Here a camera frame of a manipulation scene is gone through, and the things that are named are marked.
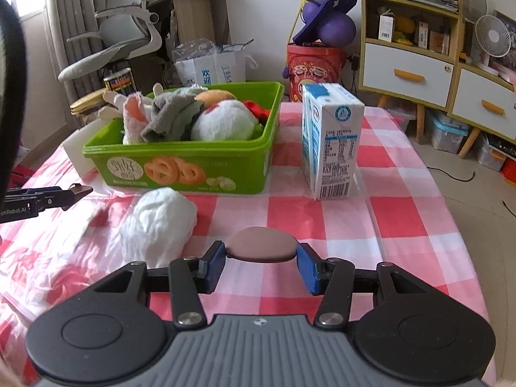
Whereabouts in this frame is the hamburger plush toy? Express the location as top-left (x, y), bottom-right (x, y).
top-left (194, 89), bottom-right (236, 107)

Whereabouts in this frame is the white paper shopping bag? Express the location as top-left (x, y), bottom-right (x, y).
top-left (172, 38), bottom-right (258, 86)

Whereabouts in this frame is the Santa Claus plush toy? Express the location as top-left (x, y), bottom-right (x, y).
top-left (191, 100), bottom-right (270, 142)

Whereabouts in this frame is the red Lays chip bucket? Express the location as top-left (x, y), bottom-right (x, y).
top-left (283, 42), bottom-right (347, 102)

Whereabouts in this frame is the low white drawer cabinet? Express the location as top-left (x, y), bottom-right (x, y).
top-left (448, 63), bottom-right (515, 158)

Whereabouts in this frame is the grey white office chair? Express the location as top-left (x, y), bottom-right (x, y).
top-left (58, 0), bottom-right (162, 82)

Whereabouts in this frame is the purple bouncing ball toy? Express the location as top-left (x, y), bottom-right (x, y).
top-left (293, 0), bottom-right (358, 48)

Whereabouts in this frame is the brown oval soft pad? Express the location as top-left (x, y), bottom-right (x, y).
top-left (225, 226), bottom-right (299, 263)

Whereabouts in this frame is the blue white milk carton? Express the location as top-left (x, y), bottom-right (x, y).
top-left (302, 83), bottom-right (365, 200)

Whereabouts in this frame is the gold lid cookie jar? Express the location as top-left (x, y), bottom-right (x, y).
top-left (70, 88), bottom-right (107, 127)

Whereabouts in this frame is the clear blue storage box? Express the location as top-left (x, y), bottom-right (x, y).
top-left (424, 109), bottom-right (470, 154)

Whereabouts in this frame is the wooden cabinet with drawers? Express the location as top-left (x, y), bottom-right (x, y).
top-left (359, 0), bottom-right (463, 142)

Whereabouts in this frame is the pink checkered tablecloth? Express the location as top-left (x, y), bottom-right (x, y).
top-left (1, 103), bottom-right (487, 382)

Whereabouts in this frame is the white desk fan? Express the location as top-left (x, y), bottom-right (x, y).
top-left (474, 15), bottom-right (511, 76)

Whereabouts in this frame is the pink fluffy plush toy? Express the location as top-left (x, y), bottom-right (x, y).
top-left (123, 92), bottom-right (152, 145)

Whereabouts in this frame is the grey fluffy cloth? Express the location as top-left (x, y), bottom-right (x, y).
top-left (141, 92), bottom-right (204, 143)

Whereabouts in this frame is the white plush toy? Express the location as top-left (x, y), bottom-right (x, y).
top-left (120, 187), bottom-right (198, 268)

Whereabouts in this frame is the green plastic cookie bin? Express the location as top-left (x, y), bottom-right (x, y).
top-left (82, 81), bottom-right (284, 194)

